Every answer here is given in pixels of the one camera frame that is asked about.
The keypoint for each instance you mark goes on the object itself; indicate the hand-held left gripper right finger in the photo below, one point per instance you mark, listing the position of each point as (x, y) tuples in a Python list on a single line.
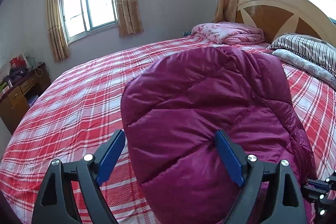
[(229, 161)]

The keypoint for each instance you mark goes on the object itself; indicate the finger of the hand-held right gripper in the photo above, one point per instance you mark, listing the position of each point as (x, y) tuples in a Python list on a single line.
[(320, 185), (325, 209)]

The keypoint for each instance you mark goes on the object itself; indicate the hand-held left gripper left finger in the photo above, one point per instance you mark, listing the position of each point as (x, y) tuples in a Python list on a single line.
[(111, 158)]

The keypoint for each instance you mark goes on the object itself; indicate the magenta puffer jacket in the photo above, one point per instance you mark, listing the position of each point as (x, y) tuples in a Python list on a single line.
[(204, 98)]

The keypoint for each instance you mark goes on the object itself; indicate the pile of dark clothes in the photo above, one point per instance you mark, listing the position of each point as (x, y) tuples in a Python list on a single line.
[(18, 74)]

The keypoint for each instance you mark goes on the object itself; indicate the red plaid bed sheet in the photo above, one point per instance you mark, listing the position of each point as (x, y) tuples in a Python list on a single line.
[(78, 108)]

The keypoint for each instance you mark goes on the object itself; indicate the wooden desk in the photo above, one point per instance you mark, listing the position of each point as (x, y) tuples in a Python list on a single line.
[(15, 106)]

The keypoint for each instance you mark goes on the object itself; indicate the grey floral pillow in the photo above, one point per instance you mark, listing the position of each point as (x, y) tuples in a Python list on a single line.
[(302, 62)]

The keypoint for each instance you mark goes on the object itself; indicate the pink folded blanket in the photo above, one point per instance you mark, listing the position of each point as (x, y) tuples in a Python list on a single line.
[(228, 32)]

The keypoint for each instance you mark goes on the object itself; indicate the white bag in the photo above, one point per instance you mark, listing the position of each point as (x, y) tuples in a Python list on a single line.
[(28, 60)]

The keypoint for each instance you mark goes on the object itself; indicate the red gift bag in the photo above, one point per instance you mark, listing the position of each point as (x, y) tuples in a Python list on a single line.
[(15, 62)]

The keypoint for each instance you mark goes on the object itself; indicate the striped pillow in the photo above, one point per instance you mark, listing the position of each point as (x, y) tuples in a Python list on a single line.
[(304, 47)]

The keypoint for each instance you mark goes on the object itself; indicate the wooden bed headboard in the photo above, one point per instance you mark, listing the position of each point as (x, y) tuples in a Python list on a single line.
[(265, 16)]

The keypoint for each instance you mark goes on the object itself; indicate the small sliding window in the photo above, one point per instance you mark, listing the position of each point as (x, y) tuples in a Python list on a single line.
[(89, 6)]

